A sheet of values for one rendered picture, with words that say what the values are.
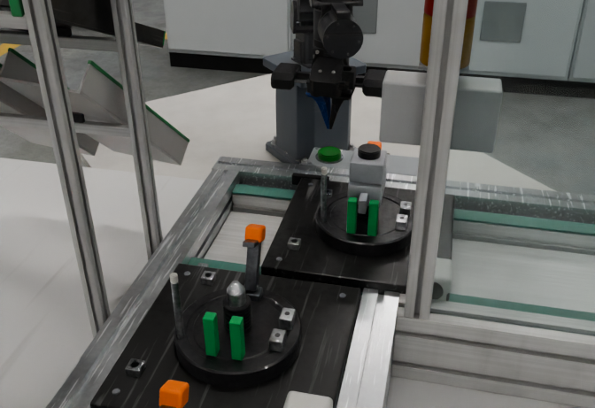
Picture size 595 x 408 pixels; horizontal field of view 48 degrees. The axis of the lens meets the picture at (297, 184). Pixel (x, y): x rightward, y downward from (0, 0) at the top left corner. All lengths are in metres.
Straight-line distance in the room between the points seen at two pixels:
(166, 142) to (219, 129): 0.47
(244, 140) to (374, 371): 0.80
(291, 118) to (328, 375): 0.66
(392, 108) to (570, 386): 0.40
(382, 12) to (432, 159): 3.26
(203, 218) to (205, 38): 3.30
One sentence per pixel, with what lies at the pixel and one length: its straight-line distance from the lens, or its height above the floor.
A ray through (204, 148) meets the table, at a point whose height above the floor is 0.86.
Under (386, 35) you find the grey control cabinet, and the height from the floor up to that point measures 0.30.
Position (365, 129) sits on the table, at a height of 0.86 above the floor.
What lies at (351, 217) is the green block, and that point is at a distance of 0.88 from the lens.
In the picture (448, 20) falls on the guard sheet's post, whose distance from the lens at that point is 0.66.
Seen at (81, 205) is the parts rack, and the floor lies 1.10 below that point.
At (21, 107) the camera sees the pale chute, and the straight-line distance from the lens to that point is 1.01.
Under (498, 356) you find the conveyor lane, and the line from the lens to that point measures 0.85.
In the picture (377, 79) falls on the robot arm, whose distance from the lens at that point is 1.06.
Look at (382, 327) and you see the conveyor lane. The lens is 0.80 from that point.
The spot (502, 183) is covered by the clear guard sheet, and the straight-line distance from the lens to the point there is 0.73.
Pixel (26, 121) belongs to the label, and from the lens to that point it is 1.00.
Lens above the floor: 1.49
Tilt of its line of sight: 30 degrees down
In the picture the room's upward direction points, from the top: straight up
